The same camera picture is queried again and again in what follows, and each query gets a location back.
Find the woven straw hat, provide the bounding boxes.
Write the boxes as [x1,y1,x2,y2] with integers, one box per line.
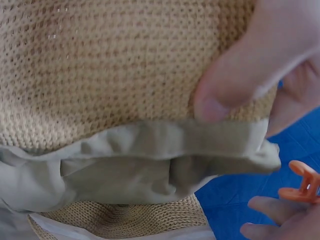
[0,0,282,240]

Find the person's right hand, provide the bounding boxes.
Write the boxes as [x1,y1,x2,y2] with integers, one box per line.
[194,0,320,240]

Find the orange plastic clip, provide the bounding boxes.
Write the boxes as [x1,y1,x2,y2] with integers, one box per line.
[278,159,320,204]

